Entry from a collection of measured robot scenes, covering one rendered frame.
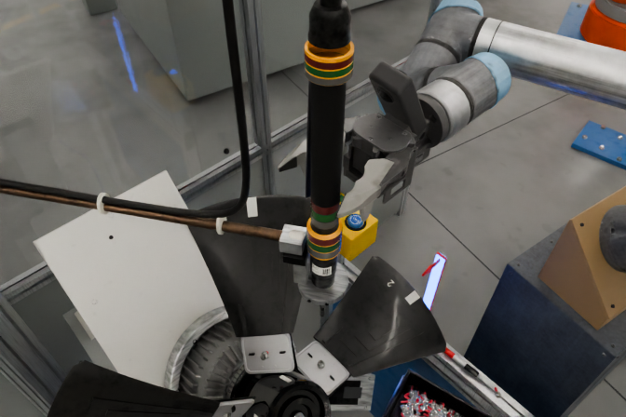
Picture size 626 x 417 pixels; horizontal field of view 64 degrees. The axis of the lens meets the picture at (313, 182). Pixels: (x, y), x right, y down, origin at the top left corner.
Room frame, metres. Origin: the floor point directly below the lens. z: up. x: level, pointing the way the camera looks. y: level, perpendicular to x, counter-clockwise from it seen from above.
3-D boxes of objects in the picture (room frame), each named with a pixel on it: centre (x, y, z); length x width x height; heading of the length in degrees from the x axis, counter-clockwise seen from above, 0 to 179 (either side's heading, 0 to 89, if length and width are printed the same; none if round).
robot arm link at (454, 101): (0.53, -0.16, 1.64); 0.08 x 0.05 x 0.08; 43
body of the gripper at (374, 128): (0.47, -0.10, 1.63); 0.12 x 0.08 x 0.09; 133
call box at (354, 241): (0.85, -0.08, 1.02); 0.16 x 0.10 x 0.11; 43
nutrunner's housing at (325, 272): (0.39, -0.01, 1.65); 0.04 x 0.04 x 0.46
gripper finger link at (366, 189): (0.37, -0.06, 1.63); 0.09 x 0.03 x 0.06; 155
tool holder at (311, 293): (0.39, 0.00, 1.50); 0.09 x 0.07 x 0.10; 78
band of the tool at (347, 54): (0.39, -0.01, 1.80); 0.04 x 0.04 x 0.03
